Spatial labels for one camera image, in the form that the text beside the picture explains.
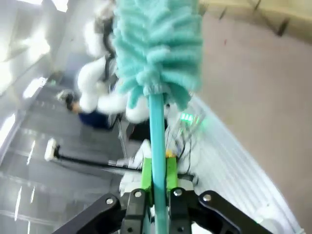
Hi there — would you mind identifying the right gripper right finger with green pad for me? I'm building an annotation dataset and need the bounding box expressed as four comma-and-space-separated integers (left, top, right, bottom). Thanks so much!
165, 156, 273, 234

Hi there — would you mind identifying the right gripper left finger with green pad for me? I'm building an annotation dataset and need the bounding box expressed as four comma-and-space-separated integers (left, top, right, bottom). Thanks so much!
52, 157, 155, 234

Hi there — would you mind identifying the teal microfiber duster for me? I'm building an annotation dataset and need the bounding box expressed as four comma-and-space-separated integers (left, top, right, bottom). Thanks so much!
111, 0, 204, 234

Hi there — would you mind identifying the black pole with white head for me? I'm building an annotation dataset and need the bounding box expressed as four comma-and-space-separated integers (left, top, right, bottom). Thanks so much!
44, 138, 129, 173

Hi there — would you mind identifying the green lit device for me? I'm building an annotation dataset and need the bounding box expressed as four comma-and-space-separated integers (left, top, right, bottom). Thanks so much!
179, 112, 201, 125

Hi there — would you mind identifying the person in dark blue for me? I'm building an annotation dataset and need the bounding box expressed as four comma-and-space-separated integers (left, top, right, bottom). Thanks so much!
56, 89, 110, 129

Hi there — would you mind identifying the wooden shelf board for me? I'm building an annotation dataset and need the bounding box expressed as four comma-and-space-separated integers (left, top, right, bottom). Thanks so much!
201, 0, 312, 21

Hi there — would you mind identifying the tangle of black cables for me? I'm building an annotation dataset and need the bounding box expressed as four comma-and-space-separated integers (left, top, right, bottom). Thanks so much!
167, 114, 204, 177

